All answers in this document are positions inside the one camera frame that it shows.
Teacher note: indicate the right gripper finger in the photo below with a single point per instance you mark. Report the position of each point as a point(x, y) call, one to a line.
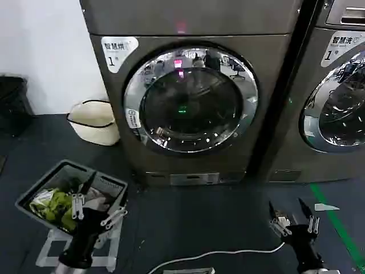
point(312, 225)
point(278, 225)

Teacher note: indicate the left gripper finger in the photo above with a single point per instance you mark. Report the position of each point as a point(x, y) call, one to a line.
point(77, 206)
point(114, 217)

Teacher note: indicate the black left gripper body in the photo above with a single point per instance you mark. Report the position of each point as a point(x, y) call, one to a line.
point(85, 231)

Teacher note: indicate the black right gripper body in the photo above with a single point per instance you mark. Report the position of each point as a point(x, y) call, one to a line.
point(302, 242)

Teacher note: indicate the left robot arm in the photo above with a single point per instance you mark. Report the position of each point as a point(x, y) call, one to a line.
point(62, 269)

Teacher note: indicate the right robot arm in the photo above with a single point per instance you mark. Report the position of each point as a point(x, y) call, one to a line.
point(313, 271)

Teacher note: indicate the green garment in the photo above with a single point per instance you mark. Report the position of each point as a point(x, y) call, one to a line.
point(58, 204)

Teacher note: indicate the white paper scrap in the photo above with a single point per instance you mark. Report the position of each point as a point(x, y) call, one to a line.
point(325, 207)

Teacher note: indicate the beige garment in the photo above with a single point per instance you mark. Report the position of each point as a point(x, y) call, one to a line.
point(98, 197)

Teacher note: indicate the green floor tape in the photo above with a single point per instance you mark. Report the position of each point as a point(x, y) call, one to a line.
point(338, 228)

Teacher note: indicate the grey plastic laundry basket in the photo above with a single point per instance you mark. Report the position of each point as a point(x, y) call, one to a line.
point(40, 185)

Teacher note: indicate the cream bag with black trim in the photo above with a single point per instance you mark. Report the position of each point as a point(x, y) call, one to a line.
point(94, 122)

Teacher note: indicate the round glass machine door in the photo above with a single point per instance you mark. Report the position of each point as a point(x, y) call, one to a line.
point(339, 114)

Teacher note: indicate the black crate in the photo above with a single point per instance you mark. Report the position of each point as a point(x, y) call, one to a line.
point(14, 105)

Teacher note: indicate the round glass dryer door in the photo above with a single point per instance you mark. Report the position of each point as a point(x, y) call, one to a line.
point(191, 105)

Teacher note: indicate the white number sticker on dryer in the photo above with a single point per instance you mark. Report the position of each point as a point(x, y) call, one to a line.
point(117, 51)

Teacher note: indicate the white number sticker on machine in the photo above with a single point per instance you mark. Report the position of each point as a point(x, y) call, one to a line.
point(339, 47)

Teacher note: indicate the grey dryer with red light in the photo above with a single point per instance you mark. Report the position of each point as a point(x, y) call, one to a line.
point(199, 25)

